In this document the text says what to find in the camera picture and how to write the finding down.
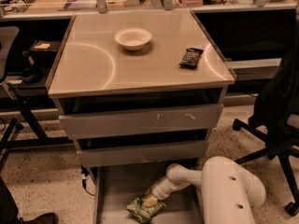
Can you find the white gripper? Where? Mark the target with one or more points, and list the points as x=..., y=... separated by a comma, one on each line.
x=159, y=190

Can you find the green jalapeno chip bag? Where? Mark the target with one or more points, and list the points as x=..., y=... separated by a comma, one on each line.
x=141, y=213

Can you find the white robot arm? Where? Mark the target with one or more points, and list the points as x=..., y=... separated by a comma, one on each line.
x=228, y=190

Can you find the grey open bottom drawer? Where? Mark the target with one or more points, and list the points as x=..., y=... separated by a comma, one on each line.
x=116, y=186

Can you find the grey middle drawer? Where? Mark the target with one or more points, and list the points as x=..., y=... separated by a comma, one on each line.
x=143, y=154

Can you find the grey top drawer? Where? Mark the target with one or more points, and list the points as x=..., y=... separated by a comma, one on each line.
x=140, y=121

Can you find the grey drawer cabinet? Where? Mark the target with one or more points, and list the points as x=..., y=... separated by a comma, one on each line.
x=95, y=74

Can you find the dark snack bar wrapper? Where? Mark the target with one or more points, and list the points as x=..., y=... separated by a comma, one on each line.
x=191, y=58

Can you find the black office chair right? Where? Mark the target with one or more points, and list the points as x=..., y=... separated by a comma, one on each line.
x=275, y=117

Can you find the white ceramic bowl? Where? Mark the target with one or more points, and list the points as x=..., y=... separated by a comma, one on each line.
x=133, y=39

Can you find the black box with label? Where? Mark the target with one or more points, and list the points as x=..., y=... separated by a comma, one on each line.
x=44, y=51

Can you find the long background workbench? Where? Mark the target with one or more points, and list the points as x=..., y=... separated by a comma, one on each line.
x=61, y=8

